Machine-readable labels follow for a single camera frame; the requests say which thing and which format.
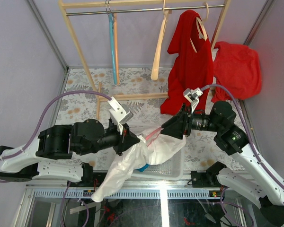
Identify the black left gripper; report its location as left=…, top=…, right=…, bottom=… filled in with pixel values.
left=79, top=122, right=142, bottom=156

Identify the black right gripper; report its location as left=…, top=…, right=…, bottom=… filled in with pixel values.
left=160, top=103, right=222, bottom=140

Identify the pink wavy hanger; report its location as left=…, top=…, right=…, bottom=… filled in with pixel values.
left=139, top=127, right=161, bottom=147

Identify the white t shirt blue print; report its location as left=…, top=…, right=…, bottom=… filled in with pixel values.
left=91, top=133, right=186, bottom=202

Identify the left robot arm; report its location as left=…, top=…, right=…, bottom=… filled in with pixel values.
left=0, top=119, right=140, bottom=187

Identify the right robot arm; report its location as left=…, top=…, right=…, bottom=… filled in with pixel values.
left=161, top=101, right=284, bottom=227

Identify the beige wooden hanger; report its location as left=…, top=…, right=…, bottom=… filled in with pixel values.
left=151, top=0, right=169, bottom=81

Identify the red t shirt on hanger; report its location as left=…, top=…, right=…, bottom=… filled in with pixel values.
left=160, top=10, right=213, bottom=115

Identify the cream hanger under red shirt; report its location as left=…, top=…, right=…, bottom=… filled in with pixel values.
left=195, top=2, right=209, bottom=41

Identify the orange hanger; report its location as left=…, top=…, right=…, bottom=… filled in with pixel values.
left=113, top=14, right=120, bottom=85

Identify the blue hanger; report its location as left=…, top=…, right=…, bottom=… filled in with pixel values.
left=105, top=0, right=118, bottom=85

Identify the floral tablecloth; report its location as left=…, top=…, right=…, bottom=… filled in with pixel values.
left=55, top=68, right=244, bottom=171

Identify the white plastic laundry basket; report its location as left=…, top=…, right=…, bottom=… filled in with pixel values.
left=123, top=122, right=184, bottom=182

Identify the red cloth pile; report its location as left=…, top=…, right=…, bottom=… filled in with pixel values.
left=213, top=41, right=262, bottom=100

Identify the wooden clothes rack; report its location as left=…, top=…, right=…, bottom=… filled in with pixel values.
left=58, top=0, right=231, bottom=121

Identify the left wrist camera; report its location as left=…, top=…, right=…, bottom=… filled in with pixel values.
left=108, top=97, right=133, bottom=134

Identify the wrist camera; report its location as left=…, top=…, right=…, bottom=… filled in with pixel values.
left=183, top=88, right=203, bottom=113
left=108, top=97, right=133, bottom=134

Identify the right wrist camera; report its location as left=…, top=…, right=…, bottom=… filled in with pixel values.
left=183, top=88, right=203, bottom=113

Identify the aluminium rail with cable duct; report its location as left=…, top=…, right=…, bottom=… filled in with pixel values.
left=31, top=178, right=221, bottom=200

